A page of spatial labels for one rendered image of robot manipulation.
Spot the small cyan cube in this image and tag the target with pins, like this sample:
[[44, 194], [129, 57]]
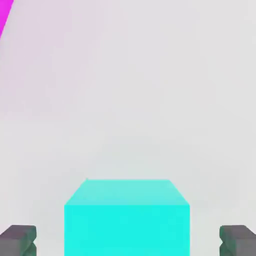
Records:
[[127, 224]]

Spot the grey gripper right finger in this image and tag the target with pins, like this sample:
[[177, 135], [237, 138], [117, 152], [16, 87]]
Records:
[[239, 241]]

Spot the large magenta box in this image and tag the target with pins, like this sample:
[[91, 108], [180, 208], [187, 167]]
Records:
[[4, 14]]

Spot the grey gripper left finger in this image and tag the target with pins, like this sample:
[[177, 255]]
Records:
[[16, 240]]

